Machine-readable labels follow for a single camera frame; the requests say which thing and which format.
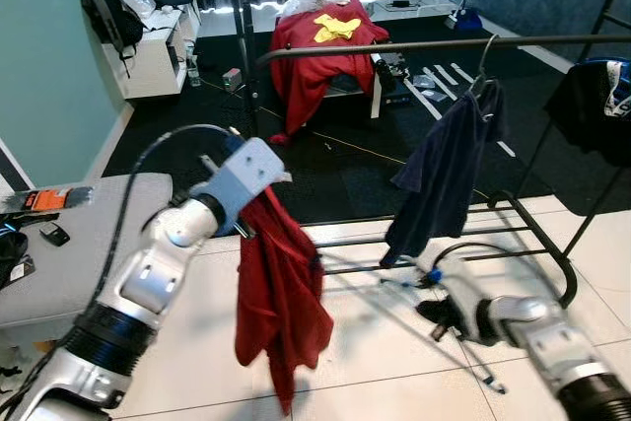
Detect clear plastic bottle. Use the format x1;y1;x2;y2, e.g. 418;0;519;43
185;41;201;87

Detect grey metal hanger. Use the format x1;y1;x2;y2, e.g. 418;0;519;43
463;35;499;97

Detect black garment white collar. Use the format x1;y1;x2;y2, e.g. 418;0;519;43
545;58;631;156

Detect red cloth yellow patch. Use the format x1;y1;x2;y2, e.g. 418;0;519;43
268;2;390;146

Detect white soft bag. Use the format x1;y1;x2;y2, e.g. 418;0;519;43
123;0;159;18

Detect black backpack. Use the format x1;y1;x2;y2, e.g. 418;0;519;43
81;0;144;59

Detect black strap bag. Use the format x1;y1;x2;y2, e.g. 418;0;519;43
0;229;35;289

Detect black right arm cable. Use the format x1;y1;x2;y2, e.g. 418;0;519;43
429;242;573;309

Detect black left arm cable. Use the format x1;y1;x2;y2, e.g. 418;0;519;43
0;123;243;412

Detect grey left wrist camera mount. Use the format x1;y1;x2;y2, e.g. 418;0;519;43
202;137;292;237

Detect orange black flat item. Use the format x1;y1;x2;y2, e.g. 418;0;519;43
0;184;95;215

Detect grey ottoman wooden feet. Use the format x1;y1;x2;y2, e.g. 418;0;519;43
0;173;174;331

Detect navy t-shirt gold print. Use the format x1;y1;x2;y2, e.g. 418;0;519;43
383;81;509;266

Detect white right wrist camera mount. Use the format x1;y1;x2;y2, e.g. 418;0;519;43
419;261;484;318

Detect black machine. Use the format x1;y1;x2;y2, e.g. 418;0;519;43
375;51;410;82

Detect red shirt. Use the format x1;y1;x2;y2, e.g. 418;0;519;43
234;184;336;415

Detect white shelf cabinet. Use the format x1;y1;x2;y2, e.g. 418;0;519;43
104;2;198;100

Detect black stand pole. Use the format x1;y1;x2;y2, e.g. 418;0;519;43
232;0;259;141

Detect small black item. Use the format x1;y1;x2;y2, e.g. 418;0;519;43
39;224;72;247

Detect small grey box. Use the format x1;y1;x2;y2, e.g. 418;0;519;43
222;68;243;94

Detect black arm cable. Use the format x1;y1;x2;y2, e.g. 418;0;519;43
0;123;243;412
429;242;573;309

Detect black metal clothes rack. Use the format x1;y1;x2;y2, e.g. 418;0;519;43
242;32;631;309

